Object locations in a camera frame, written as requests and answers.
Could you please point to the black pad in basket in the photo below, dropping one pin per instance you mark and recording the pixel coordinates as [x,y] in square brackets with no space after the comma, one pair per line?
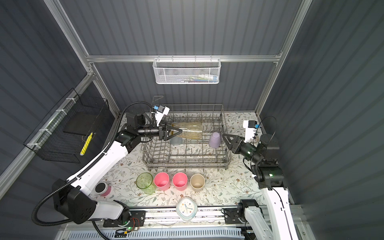
[80,124]

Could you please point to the white square clock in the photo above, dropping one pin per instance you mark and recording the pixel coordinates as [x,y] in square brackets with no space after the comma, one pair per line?
[186,209]

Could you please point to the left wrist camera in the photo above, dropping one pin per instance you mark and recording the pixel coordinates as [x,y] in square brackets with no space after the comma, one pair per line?
[160,112]

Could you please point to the green transparent cup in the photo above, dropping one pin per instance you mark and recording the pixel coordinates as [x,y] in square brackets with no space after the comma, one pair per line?
[145,182]

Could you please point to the yellow transparent cup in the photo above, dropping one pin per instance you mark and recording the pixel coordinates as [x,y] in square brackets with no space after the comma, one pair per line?
[191,131]

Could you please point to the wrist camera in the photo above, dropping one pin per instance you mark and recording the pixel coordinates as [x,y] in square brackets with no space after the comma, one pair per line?
[160,112]
[251,128]

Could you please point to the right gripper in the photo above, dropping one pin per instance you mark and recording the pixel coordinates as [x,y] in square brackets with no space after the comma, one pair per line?
[232,146]

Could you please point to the black wire wall basket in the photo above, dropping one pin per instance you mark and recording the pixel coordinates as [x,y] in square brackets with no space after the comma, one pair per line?
[50,143]

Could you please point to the pink cup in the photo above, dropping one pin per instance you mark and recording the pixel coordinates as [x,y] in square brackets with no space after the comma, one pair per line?
[180,181]
[162,181]

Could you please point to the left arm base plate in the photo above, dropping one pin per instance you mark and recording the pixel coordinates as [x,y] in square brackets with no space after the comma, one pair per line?
[133,219]

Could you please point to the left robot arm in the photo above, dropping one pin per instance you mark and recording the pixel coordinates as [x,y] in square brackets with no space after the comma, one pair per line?
[72,196]

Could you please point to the blue textured cup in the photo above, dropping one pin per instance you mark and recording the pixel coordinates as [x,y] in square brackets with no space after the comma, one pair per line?
[176,141]

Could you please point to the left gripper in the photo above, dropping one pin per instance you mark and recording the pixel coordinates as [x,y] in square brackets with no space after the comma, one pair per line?
[163,135]

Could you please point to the yellow marker in black basket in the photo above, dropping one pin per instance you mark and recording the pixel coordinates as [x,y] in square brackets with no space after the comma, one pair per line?
[86,144]

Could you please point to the right pink cup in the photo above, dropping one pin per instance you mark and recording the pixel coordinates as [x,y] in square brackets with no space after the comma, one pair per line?
[180,181]

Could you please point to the white mesh wall basket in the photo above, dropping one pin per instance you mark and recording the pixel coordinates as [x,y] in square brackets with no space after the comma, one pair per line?
[167,72]

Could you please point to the beige cup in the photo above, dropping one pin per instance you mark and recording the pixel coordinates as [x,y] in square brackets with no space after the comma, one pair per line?
[197,182]

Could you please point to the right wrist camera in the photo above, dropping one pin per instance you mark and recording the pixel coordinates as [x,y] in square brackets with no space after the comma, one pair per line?
[251,128]

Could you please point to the markers in white basket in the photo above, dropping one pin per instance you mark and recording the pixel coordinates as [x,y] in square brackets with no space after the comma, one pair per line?
[200,79]

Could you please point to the purple cup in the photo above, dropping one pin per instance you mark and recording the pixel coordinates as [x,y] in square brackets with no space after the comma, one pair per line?
[215,140]

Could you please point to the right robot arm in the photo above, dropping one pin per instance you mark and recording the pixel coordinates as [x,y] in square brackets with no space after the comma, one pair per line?
[269,176]

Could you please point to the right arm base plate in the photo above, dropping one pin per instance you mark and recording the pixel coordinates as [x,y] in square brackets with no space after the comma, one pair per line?
[231,216]

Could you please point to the left pink cup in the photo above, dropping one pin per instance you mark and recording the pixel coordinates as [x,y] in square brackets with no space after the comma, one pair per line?
[162,181]

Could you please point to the grey wire dish rack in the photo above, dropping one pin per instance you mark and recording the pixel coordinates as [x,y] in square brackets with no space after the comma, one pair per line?
[159,154]

